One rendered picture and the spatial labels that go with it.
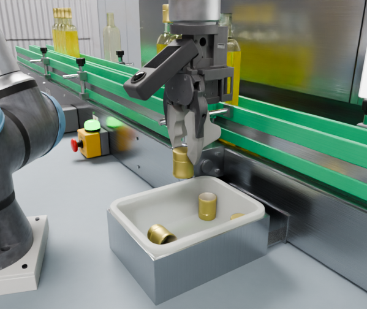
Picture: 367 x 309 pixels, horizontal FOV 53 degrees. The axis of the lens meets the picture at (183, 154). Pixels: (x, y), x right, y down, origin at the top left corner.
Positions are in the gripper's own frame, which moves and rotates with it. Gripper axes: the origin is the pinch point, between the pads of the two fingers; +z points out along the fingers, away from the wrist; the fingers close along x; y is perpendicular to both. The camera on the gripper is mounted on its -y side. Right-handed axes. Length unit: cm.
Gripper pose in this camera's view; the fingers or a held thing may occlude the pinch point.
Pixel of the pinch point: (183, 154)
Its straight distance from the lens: 60.5
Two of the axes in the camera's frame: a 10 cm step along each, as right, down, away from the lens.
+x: -5.8, -2.9, 7.6
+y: 8.2, -2.1, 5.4
